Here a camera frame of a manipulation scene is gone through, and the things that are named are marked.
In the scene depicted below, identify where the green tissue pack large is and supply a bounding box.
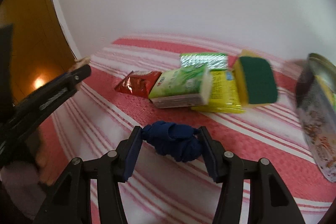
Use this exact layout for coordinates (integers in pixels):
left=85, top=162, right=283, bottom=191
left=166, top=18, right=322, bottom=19
left=148, top=64, right=213, bottom=109

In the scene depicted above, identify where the silver green foil packet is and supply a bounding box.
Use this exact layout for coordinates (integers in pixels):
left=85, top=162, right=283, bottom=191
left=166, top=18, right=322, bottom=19
left=180, top=52, right=229, bottom=71

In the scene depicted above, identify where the red white striped cloth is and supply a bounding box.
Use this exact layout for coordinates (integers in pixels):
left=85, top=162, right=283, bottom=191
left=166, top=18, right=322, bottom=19
left=31, top=33, right=336, bottom=224

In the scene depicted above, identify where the red foil snack packet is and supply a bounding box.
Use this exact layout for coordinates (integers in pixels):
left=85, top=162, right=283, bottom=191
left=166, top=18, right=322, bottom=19
left=114, top=71, right=162, bottom=98

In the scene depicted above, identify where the yellow green sponge on cloth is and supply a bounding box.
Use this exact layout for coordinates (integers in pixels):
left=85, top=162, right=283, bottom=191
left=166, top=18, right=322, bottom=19
left=232, top=50, right=278, bottom=108

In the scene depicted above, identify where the round metal cookie tin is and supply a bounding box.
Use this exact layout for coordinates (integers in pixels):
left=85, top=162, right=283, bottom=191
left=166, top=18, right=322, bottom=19
left=295, top=53, right=335, bottom=182

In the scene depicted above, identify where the yellow snack bag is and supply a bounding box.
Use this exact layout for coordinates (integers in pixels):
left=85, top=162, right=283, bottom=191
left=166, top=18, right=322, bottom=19
left=191, top=71, right=245, bottom=114

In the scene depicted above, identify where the white wrapped candy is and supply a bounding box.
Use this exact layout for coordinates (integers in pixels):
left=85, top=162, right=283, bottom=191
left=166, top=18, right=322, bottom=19
left=68, top=56, right=91, bottom=72

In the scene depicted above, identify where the dark blue knotted cloth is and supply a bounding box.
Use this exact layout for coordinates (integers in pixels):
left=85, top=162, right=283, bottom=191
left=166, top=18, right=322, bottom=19
left=142, top=121, right=202, bottom=162

